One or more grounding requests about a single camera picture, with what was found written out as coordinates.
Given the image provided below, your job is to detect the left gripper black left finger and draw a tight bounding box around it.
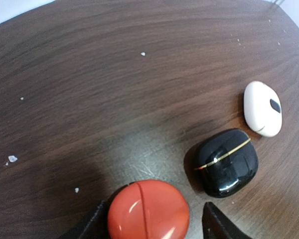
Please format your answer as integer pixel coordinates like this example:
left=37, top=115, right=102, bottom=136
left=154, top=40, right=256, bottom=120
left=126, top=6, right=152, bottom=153
left=59, top=200, right=110, bottom=239

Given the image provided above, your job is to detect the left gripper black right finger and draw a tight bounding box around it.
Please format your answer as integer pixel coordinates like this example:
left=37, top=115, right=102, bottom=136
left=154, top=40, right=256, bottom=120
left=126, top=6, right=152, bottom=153
left=202, top=202, right=251, bottom=239

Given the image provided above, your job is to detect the red round charging case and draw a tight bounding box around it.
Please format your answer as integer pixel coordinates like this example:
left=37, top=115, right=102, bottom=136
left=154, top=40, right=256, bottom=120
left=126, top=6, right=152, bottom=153
left=107, top=180, right=190, bottom=239

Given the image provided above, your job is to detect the black charging case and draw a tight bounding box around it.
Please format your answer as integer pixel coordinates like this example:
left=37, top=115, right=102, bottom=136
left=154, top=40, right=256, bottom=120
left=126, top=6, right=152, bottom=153
left=184, top=128, right=259, bottom=198

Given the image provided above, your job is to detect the white charging case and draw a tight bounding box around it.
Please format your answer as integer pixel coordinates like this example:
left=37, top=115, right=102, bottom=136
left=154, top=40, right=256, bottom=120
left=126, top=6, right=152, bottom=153
left=244, top=81, right=282, bottom=137

